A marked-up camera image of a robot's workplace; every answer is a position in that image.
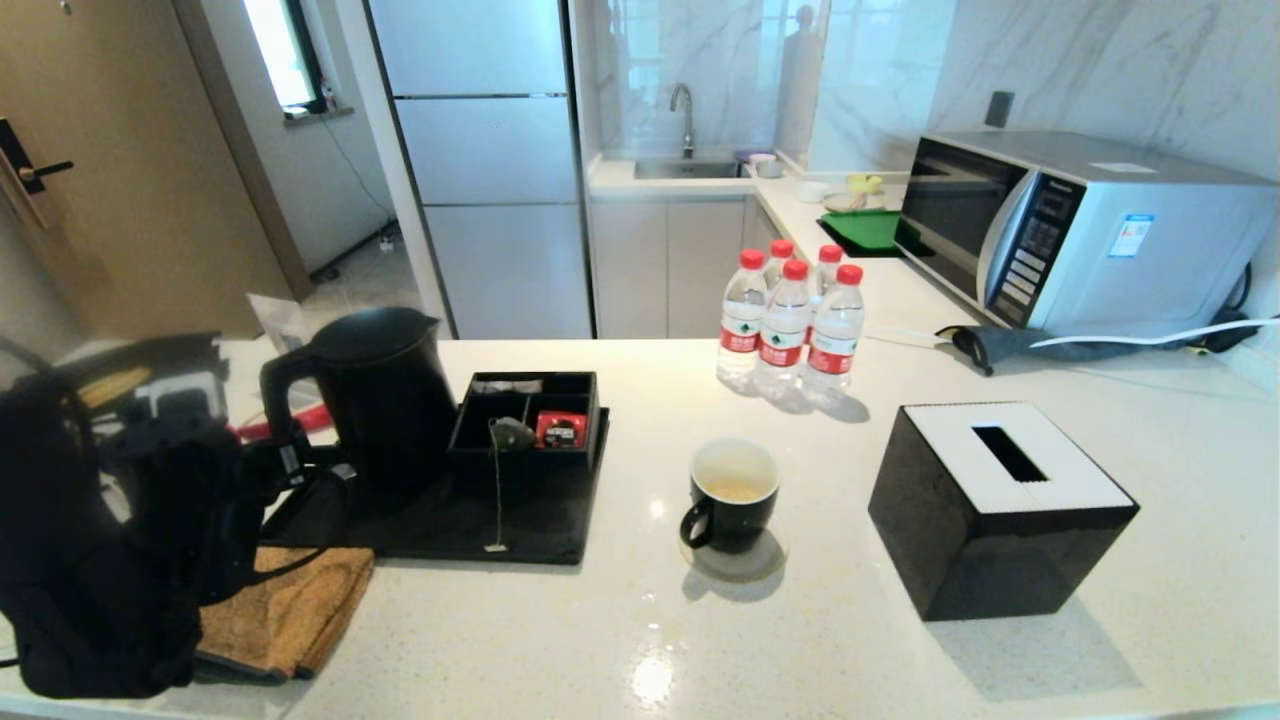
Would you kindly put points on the red-capped water bottle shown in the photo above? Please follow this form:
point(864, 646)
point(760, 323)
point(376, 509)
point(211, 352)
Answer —
point(833, 355)
point(782, 250)
point(741, 340)
point(831, 255)
point(783, 345)

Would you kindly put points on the silver refrigerator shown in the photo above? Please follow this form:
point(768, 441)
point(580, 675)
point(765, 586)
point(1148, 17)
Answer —
point(490, 150)

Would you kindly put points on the chrome faucet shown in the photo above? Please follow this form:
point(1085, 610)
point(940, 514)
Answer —
point(689, 125)

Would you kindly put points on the black tissue box white lid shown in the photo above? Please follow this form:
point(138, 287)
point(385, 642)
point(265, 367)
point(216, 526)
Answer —
point(1000, 558)

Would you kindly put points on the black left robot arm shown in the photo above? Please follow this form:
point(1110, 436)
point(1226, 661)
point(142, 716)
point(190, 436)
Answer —
point(90, 580)

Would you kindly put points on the yellow cup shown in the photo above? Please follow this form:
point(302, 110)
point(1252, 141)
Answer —
point(865, 182)

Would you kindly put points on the black serving tray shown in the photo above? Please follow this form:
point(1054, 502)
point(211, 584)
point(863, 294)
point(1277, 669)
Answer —
point(450, 525)

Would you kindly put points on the round clear coaster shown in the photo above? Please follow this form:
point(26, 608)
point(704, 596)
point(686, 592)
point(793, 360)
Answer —
point(745, 572)

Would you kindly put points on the small grey bowl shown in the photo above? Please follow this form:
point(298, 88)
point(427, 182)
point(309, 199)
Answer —
point(768, 167)

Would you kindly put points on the dark grey cloth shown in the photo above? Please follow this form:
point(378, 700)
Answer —
point(1000, 345)

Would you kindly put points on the silver microwave oven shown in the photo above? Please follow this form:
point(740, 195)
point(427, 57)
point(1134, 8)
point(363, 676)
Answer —
point(1150, 265)

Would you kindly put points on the black mug white inside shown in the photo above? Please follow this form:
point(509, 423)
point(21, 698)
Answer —
point(735, 528)

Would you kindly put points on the small beige plate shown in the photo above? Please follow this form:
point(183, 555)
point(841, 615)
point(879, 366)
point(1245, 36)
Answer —
point(845, 201)

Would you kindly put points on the clear sign card stand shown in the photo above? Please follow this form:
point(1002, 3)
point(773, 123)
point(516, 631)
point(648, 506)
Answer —
point(275, 315)

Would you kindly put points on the brown wooden door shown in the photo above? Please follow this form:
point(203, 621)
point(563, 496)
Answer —
point(130, 150)

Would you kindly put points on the black electric kettle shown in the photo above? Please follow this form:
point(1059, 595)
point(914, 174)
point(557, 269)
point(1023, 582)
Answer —
point(390, 420)

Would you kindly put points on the white kitchen cabinet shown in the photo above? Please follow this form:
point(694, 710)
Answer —
point(650, 270)

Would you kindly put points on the white sachet packet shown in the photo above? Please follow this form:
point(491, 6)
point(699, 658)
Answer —
point(505, 387)

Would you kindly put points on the steel sink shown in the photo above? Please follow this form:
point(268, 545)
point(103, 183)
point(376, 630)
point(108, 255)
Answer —
point(690, 168)

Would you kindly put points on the black flat case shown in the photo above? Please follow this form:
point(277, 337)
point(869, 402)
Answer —
point(190, 355)

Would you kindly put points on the red sachet packet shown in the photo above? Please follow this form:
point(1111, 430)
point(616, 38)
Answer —
point(560, 431)

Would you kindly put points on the small white cup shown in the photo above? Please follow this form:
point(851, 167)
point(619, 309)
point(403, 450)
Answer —
point(812, 189)

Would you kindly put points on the orange-brown folded cloth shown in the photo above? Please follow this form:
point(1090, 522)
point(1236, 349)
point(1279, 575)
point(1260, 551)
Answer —
point(300, 620)

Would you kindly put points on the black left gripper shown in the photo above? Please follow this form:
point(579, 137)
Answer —
point(240, 480)

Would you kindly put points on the black compartment box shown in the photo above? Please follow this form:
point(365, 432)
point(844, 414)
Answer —
point(520, 462)

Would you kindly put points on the window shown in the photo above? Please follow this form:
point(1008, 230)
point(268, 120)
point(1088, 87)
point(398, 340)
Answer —
point(280, 50)

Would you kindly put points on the black wall socket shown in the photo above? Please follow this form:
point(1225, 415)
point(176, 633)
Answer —
point(998, 108)

